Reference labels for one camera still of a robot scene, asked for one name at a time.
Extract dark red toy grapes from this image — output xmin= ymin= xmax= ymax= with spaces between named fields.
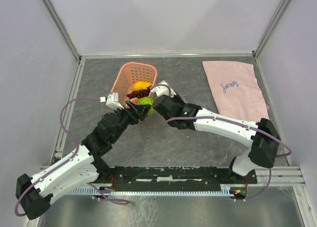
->
xmin=126 ymin=89 xmax=150 ymax=99

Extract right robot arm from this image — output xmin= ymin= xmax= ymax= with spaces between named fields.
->
xmin=153 ymin=95 xmax=280 ymax=183

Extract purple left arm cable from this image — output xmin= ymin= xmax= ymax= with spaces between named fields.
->
xmin=15 ymin=96 xmax=131 ymax=217

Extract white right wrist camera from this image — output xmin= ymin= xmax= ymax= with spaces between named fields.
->
xmin=150 ymin=80 xmax=176 ymax=97

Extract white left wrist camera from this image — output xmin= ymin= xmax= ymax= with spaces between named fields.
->
xmin=99 ymin=92 xmax=124 ymax=110

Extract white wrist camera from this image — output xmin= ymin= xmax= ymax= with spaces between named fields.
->
xmin=99 ymin=92 xmax=124 ymax=110
xmin=150 ymin=80 xmax=176 ymax=97

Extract light blue cable duct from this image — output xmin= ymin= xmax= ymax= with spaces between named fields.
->
xmin=68 ymin=184 xmax=245 ymax=197

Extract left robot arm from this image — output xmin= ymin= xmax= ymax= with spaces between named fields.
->
xmin=14 ymin=101 xmax=151 ymax=220

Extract toy peach slice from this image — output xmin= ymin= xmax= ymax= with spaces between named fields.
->
xmin=130 ymin=98 xmax=140 ymax=104

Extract pink cloth with writing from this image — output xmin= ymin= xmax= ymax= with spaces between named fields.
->
xmin=203 ymin=61 xmax=269 ymax=122

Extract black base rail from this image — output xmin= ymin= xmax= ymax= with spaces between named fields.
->
xmin=94 ymin=166 xmax=258 ymax=191

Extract pink plastic basket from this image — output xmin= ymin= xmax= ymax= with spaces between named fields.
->
xmin=110 ymin=62 xmax=158 ymax=109

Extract green toy fruit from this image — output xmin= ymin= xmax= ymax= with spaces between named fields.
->
xmin=138 ymin=96 xmax=154 ymax=106

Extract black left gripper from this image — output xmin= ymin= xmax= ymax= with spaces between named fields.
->
xmin=111 ymin=99 xmax=151 ymax=142

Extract yellow toy mango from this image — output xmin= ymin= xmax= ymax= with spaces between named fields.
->
xmin=132 ymin=81 xmax=153 ymax=91

